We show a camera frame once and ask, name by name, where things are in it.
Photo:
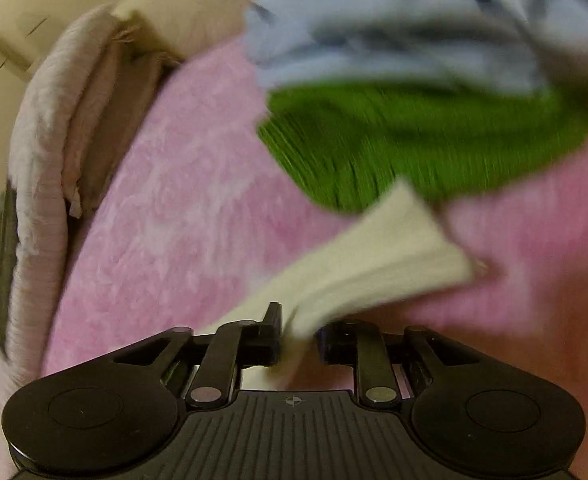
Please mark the green knit sweater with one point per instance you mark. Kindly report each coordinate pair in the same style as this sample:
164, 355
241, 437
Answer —
388, 145

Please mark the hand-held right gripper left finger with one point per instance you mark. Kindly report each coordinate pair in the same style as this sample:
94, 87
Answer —
261, 346

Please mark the pink floral blanket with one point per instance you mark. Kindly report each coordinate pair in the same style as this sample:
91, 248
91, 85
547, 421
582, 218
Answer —
184, 200

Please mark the light blue garment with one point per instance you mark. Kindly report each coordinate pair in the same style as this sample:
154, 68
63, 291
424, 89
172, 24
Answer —
373, 15

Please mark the grey fluffy blanket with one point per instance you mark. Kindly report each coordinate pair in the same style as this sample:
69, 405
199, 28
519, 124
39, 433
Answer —
39, 150

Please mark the white cloth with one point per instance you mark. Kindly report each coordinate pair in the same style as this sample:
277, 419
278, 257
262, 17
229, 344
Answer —
373, 270

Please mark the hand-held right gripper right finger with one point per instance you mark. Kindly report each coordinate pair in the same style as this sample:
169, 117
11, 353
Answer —
335, 345

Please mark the grey cushion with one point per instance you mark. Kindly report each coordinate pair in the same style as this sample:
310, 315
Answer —
1, 260

